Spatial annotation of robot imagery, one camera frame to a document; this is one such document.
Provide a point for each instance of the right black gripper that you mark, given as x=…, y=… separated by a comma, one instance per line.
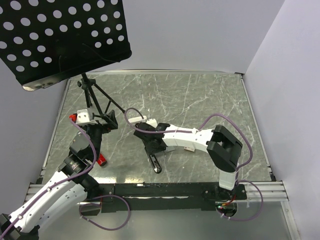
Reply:
x=151, y=150

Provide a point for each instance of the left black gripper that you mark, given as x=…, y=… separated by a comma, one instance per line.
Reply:
x=111, y=123

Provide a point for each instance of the black stapler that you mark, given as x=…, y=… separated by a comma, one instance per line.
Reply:
x=154, y=163

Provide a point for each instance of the staple tray with staples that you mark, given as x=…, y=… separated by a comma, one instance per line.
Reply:
x=170, y=149

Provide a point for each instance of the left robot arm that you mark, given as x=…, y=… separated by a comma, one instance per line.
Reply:
x=69, y=185

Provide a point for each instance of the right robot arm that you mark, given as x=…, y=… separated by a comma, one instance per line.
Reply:
x=219, y=143

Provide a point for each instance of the black tripod stand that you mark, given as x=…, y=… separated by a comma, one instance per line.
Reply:
x=87, y=84

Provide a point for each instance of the red cylindrical object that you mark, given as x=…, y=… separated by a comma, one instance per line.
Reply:
x=101, y=160

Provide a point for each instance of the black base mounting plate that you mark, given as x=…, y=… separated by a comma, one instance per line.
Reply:
x=115, y=197

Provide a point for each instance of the black perforated music stand desk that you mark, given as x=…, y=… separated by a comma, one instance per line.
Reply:
x=44, y=42

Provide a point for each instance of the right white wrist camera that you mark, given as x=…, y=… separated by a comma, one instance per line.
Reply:
x=151, y=121

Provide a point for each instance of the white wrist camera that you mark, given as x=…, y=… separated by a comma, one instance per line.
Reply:
x=83, y=117
x=151, y=121

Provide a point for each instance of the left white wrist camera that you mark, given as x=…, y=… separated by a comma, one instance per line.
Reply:
x=83, y=117

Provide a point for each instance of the aluminium extrusion rail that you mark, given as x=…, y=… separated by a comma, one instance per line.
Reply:
x=273, y=191

